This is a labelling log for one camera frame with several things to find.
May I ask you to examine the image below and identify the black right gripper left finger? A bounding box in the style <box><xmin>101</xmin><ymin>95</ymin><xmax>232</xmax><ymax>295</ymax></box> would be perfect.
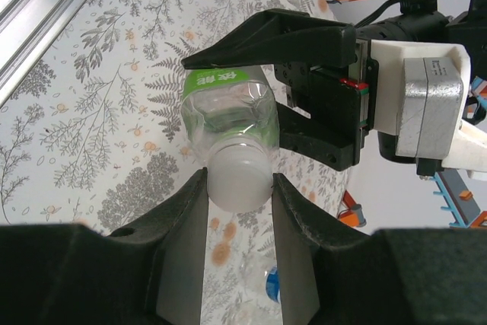
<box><xmin>0</xmin><ymin>167</ymin><xmax>210</xmax><ymax>325</ymax></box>

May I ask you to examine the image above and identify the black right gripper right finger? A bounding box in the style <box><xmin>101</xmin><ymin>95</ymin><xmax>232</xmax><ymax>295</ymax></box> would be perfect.
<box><xmin>273</xmin><ymin>172</ymin><xmax>487</xmax><ymax>325</ymax></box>

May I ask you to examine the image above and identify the green label plastic bottle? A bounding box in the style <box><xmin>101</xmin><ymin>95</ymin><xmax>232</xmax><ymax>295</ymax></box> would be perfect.
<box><xmin>180</xmin><ymin>67</ymin><xmax>282</xmax><ymax>168</ymax></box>

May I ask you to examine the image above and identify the blue label plastic bottle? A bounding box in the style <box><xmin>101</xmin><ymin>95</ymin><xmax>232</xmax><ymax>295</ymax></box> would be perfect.
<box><xmin>243</xmin><ymin>252</ymin><xmax>282</xmax><ymax>305</ymax></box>

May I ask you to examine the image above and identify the floral patterned table cover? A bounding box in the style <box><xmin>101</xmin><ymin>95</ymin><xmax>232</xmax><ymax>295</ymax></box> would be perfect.
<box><xmin>0</xmin><ymin>0</ymin><xmax>353</xmax><ymax>325</ymax></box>

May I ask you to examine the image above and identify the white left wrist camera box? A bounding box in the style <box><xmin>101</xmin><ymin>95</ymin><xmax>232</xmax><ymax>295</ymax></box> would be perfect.
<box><xmin>371</xmin><ymin>38</ymin><xmax>487</xmax><ymax>181</ymax></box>

